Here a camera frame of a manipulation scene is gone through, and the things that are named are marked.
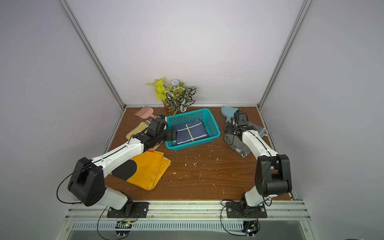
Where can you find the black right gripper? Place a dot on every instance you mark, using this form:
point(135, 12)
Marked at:
point(227, 130)

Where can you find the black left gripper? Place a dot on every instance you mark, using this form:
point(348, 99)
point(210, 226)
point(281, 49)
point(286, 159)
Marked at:
point(169, 137)

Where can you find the navy striped pillowcase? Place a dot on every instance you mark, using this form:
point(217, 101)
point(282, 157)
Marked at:
point(190, 132)

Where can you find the teal plastic laundry basket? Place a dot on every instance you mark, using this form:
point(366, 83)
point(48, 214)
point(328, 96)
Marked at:
point(203, 114)

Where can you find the pale yellow pillowcase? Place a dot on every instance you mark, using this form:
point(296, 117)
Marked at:
point(141, 129)

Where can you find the yellow cartoon pillowcase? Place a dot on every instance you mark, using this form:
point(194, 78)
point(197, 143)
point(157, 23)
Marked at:
point(144, 170)

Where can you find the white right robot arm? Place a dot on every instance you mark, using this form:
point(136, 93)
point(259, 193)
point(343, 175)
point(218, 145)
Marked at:
point(273, 171)

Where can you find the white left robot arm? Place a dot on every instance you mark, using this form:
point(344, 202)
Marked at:
point(87, 182)

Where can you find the pink hand brush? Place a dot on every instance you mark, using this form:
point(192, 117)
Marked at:
point(146, 113)

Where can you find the artificial potted plant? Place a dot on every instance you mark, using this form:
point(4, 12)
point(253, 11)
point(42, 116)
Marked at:
point(176, 97)

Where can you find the right controller board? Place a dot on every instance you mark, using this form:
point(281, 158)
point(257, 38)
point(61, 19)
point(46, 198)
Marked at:
point(251, 228)

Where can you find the controller board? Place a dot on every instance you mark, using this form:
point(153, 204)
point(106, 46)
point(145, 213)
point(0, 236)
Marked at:
point(123, 228)
point(251, 228)

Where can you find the left controller board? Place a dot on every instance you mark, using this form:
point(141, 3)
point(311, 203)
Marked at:
point(123, 228)

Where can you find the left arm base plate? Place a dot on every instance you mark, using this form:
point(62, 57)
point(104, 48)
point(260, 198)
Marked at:
point(130, 210)

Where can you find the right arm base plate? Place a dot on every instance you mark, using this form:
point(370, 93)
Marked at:
point(236, 210)

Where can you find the aluminium front rail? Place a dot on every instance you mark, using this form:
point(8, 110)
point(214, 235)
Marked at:
point(189, 220)

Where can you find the aluminium corner post left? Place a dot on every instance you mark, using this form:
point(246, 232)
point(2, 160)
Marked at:
point(70, 15)

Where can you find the aluminium corner post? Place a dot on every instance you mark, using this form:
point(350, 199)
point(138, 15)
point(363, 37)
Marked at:
point(70, 15)
point(286, 50)

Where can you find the aluminium corner post right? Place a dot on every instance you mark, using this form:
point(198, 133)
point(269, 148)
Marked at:
point(286, 50)

